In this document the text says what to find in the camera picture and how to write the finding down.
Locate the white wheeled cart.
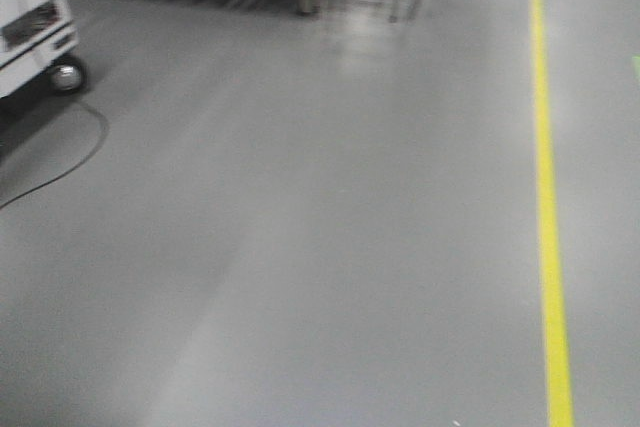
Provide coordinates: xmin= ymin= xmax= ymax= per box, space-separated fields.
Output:
xmin=1 ymin=0 xmax=89 ymax=98

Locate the black floor cable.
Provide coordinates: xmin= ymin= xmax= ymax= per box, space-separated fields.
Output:
xmin=0 ymin=99 xmax=110 ymax=209

